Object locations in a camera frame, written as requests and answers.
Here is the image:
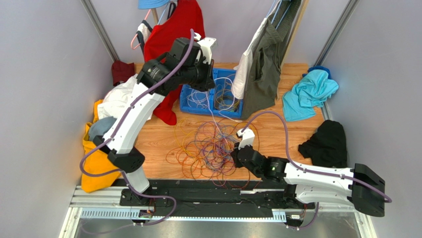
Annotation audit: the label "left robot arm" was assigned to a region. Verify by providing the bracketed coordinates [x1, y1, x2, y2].
[93, 37, 217, 193]

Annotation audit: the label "blue hat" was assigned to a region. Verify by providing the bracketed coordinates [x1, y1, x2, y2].
[138, 0, 170, 9]

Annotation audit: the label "white cloth with black trim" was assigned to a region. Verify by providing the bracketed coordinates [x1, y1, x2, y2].
[97, 20, 154, 121]

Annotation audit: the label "metal corner rail right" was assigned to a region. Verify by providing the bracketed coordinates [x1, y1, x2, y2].
[314, 0, 360, 66]

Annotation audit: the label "grey-blue cloth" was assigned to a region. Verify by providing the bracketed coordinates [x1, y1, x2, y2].
[88, 117, 117, 141]

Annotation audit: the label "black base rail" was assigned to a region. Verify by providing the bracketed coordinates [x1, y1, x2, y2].
[70, 179, 368, 223]

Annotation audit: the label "red t-shirt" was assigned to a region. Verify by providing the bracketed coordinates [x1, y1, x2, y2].
[144, 0, 205, 125]

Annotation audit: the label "pink hanger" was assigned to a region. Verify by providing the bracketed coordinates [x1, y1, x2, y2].
[130, 9, 153, 52]

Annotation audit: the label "dark blue cloth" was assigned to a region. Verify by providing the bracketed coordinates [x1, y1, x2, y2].
[302, 65, 332, 79]

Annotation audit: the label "olive green hanging garment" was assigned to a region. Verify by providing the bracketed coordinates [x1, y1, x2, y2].
[241, 0, 302, 120]

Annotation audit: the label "coiled black cable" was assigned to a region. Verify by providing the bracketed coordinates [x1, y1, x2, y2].
[214, 79, 243, 113]

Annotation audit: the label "blue divided plastic bin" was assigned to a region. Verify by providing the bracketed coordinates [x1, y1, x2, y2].
[179, 68, 243, 119]

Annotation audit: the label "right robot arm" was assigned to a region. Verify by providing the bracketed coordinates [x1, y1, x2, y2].
[230, 143, 388, 217]

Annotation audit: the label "white cable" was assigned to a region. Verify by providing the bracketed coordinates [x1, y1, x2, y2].
[206, 76, 241, 133]

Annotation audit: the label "pale wire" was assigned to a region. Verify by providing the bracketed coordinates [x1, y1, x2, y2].
[186, 89, 212, 110]

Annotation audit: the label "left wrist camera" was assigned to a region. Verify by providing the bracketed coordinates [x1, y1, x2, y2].
[194, 32, 218, 64]

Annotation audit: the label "metal corner rail left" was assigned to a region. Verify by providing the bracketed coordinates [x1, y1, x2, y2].
[81, 0, 120, 61]

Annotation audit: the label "wooden pole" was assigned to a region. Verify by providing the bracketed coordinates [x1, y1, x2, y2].
[280, 0, 309, 68]

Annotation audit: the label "dark red cloth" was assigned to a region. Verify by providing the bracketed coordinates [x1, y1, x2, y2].
[111, 60, 135, 86]

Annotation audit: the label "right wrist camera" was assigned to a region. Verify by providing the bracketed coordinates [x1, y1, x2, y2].
[236, 128, 255, 149]

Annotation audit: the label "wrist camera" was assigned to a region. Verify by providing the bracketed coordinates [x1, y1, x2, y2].
[236, 128, 255, 149]
[194, 32, 218, 64]

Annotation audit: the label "coloured wires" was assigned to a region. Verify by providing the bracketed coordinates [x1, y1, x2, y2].
[164, 117, 261, 189]

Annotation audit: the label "yellow cloth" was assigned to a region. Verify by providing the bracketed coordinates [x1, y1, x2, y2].
[81, 100, 121, 193]

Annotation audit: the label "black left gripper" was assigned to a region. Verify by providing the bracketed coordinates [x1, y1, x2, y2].
[179, 57, 215, 92]

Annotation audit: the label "turquoise cloth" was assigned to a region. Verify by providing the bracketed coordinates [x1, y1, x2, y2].
[282, 70, 339, 122]

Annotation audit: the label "metal corner rail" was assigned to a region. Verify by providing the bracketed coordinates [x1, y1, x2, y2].
[314, 0, 360, 66]
[81, 0, 120, 61]

